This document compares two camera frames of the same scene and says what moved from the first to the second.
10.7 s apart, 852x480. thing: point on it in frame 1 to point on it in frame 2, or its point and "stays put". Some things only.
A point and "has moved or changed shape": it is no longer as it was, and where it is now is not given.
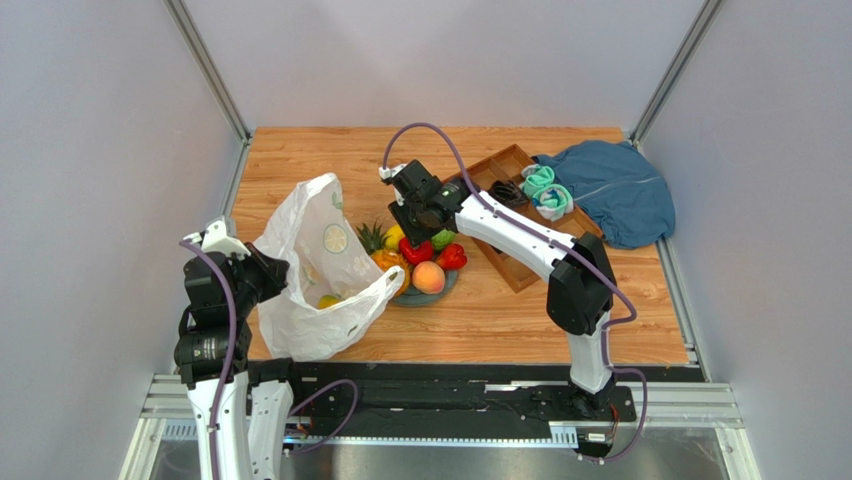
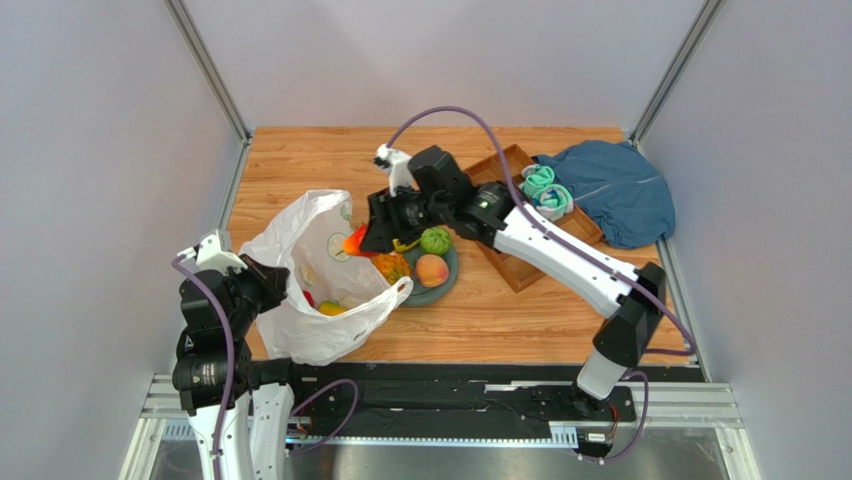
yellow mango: [327, 300] has moved or changed shape
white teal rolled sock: [553, 202] stays put
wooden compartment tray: [520, 269] stays put
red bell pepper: [452, 257] to [352, 245]
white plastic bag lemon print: [333, 281] stays put
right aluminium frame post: [675, 71] stays put
